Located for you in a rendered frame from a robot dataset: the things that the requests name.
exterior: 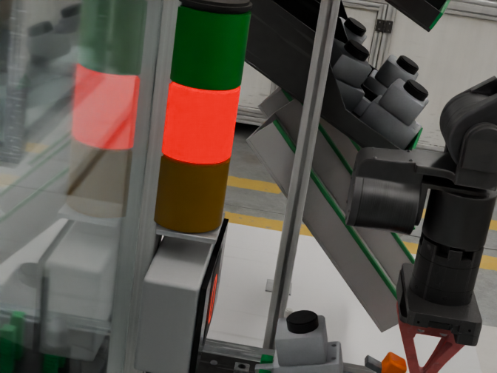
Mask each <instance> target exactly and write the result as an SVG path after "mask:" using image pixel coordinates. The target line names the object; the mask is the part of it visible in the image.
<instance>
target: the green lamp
mask: <svg viewBox="0 0 497 373"><path fill-rule="evenodd" d="M250 19H251V11H250V10H248V12H245V13H217V12H211V11H206V10H199V9H195V8H192V7H187V6H185V5H181V6H180V7H178V10H177V22H176V29H175V41H174V48H173V55H172V68H171V74H170V79H171V80H172V81H173V82H175V83H177V84H181V85H183V86H187V87H192V88H196V89H202V90H233V89H236V88H238V87H239V86H240V85H241V82H242V77H243V66H244V61H245V55H246V45H247V40H248V34H249V25H250Z"/></svg>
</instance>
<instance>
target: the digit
mask: <svg viewBox="0 0 497 373"><path fill-rule="evenodd" d="M222 248H223V246H222ZM222 248H221V251H220V255H219V258H218V261H217V265H216V267H215V271H214V277H213V283H212V293H211V298H210V304H209V313H208V319H207V324H206V334H205V340H204V344H205V341H206V336H207V334H208V330H209V326H210V323H211V320H212V315H213V309H214V299H215V294H216V288H217V279H218V274H219V268H220V259H221V253H222Z"/></svg>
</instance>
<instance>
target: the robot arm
mask: <svg viewBox="0 0 497 373"><path fill-rule="evenodd" d="M439 126H440V130H441V133H442V136H443V138H444V141H445V147H444V152H431V151H426V150H421V149H411V150H408V149H407V150H400V149H382V148H375V147H365V148H362V149H361V150H360V151H358V153H357V154H356V160H355V164H354V168H353V172H352V175H351V182H350V186H349V190H348V199H347V201H346V203H347V206H346V213H345V225H348V226H356V227H362V228H366V229H375V230H380V231H385V232H394V233H399V234H404V235H410V234H411V232H412V231H413V228H414V226H418V225H419V223H420V221H421V219H422V213H423V209H424V206H425V200H426V196H427V190H428V189H430V194H429V198H428V202H427V208H426V212H425V218H424V222H423V225H422V233H421V237H420V239H419V245H418V249H417V252H416V258H415V262H414V264H412V263H403V264H402V269H401V270H400V272H399V278H398V282H397V285H396V295H397V302H396V310H397V314H398V321H399V329H400V333H401V336H402V342H403V346H404V349H405V355H406V359H407V362H408V369H409V372H410V373H438V372H439V370H440V369H441V368H442V367H443V366H444V364H446V362H447V361H449V360H450V359H451V358H452V357H453V356H454V355H455V354H456V353H457V352H458V351H460V350H461V349H462V348H463V347H464V346H465V345H466V346H477V343H478V340H479V335H480V332H481V327H482V319H481V314H480V311H479V307H478V304H477V301H476V296H475V294H474V291H473V290H474V286H475V283H476V278H477V274H478V271H479V267H480V263H481V257H482V254H483V251H484V247H483V246H484V245H485V242H486V239H487V233H488V230H489V227H490V222H491V218H492V215H493V210H494V206H495V203H496V198H497V191H496V188H497V78H496V77H495V76H493V77H491V78H489V79H487V80H485V81H483V82H481V83H479V84H477V85H475V86H473V87H471V88H469V89H468V90H465V91H464V92H462V93H459V94H458V95H455V96H454V97H452V98H451V99H450V100H449V101H448V102H447V103H446V104H445V106H444V108H443V110H442V113H441V115H440V120H439ZM416 334H421V335H430V336H434V337H441V339H440V341H439V343H438V345H437V346H436V348H435V350H434V351H433V353H432V355H431V356H430V358H429V359H428V361H427V362H426V364H425V365H424V366H423V367H421V366H419V362H418V358H417V354H416V347H415V343H414V339H413V338H414V337H415V336H416Z"/></svg>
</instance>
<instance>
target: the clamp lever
mask: <svg viewBox="0 0 497 373"><path fill-rule="evenodd" d="M365 366H366V367H368V368H369V369H371V370H373V371H375V372H377V373H405V372H406V371H407V365H406V360H405V359H404V358H402V357H400V356H398V355H397V354H394V353H393V352H388V353H387V355H386V356H385V358H384V359H383V361H382V362H380V361H378V360H377V359H375V358H373V357H371V356H370V355H367V356H366V357H365Z"/></svg>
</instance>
